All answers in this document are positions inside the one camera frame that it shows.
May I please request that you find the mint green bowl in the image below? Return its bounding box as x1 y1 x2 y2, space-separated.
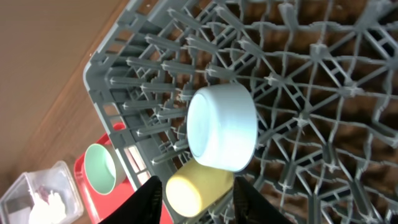
84 143 126 195

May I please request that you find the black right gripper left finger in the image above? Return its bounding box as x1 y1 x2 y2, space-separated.
100 176 162 224

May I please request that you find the red strawberry snack wrapper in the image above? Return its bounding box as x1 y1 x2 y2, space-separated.
36 186 51 200

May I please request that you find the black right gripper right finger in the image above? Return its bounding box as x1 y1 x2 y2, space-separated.
233 177 292 224

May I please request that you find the red serving tray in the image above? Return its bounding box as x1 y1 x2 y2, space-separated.
73 122 174 224

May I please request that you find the white napkin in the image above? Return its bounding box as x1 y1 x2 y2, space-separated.
29 191 67 224

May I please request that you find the grey dishwasher rack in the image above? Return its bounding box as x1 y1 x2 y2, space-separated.
83 0 397 223

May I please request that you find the light blue bowl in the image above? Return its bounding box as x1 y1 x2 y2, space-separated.
187 83 258 172

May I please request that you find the clear plastic waste bin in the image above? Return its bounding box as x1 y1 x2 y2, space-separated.
1 161 84 224

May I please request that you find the yellow plastic cup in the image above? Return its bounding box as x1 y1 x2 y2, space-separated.
165 159 234 218

